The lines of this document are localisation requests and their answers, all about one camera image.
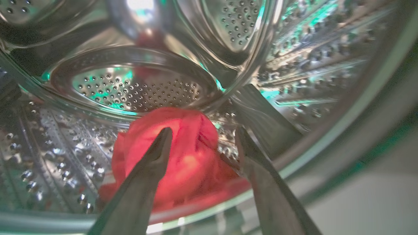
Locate red and white garment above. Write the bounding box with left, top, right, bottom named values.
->
left=98, top=107, right=252, bottom=212

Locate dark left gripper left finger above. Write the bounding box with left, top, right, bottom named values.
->
left=87, top=127, right=173, bottom=235

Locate white washing machine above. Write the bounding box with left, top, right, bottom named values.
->
left=0, top=0, right=418, bottom=235

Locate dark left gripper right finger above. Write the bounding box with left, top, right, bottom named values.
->
left=235, top=127, right=323, bottom=235

